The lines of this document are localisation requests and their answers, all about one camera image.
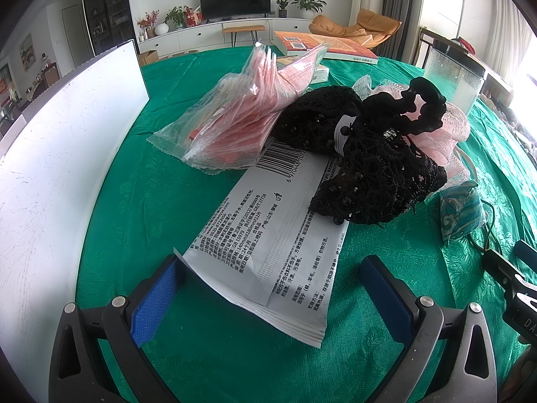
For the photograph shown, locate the teal patterned pouch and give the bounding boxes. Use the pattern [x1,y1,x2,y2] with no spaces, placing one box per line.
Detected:
[438,180,487,246]

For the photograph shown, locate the white printed packet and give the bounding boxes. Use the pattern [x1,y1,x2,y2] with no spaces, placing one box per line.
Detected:
[174,140,351,349]

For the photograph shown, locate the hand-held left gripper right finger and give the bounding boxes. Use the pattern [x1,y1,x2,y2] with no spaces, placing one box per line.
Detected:
[360,255,498,403]

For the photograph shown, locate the black television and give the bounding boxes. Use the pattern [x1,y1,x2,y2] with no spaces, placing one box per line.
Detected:
[199,0,272,21]

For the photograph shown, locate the clear plastic container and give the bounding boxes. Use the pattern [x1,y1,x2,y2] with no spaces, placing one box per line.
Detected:
[422,44,488,112]

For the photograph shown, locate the leafy potted plant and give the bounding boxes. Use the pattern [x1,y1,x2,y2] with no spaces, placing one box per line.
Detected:
[164,6,189,30]

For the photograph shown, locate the dark wooden chair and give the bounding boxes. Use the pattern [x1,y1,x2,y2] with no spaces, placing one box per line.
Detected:
[417,27,512,101]

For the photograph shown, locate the wooden bench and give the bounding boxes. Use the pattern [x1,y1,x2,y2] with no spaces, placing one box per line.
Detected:
[222,24,267,46]

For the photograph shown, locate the dark bookshelf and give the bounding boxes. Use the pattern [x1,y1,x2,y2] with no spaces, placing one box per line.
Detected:
[81,0,139,57]

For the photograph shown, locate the red flowers in vase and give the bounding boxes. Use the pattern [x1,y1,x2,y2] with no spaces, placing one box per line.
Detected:
[136,10,162,39]

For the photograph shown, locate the black lace cloth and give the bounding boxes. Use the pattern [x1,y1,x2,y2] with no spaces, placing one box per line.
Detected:
[268,85,449,228]

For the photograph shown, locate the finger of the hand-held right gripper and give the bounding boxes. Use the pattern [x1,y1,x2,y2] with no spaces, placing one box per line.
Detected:
[515,239,537,263]
[482,250,525,292]

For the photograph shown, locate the white curtain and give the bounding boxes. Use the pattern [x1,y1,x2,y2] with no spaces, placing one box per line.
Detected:
[478,0,533,93]

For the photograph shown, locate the silver card box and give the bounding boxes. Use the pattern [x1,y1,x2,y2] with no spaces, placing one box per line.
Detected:
[277,54,329,85]

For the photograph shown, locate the thin brown cord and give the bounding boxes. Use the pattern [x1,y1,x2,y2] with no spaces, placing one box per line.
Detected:
[466,199,504,257]

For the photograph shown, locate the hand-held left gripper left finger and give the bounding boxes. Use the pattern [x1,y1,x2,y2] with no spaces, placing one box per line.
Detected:
[48,254,185,403]

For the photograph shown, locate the white board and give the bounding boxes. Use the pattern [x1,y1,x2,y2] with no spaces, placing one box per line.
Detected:
[0,40,150,403]

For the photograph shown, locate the framed wall painting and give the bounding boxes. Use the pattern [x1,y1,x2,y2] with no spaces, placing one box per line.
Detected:
[20,34,34,72]

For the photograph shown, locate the large orange book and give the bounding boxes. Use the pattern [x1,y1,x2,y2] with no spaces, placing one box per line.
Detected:
[275,31,379,65]

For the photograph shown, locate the orange lounge chair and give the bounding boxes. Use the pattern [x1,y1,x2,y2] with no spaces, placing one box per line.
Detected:
[308,8,402,49]

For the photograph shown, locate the green tablecloth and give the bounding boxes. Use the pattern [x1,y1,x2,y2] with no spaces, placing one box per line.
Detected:
[76,46,537,403]

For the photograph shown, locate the large green potted plant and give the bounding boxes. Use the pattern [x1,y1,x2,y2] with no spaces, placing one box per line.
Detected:
[291,0,327,19]

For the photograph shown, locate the clear bag of wooden sticks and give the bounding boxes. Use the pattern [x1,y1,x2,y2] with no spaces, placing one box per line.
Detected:
[147,43,329,176]

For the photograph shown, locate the white television cabinet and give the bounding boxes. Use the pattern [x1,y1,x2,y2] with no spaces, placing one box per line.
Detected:
[138,16,324,57]

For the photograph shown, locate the pink bath pouf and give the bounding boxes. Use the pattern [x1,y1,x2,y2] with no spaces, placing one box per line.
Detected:
[351,75,473,194]

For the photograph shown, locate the grey curtain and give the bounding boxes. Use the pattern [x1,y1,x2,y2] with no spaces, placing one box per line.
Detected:
[382,0,424,65]

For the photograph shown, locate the black scrunchie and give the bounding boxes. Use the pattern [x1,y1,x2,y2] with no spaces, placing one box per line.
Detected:
[363,76,449,138]

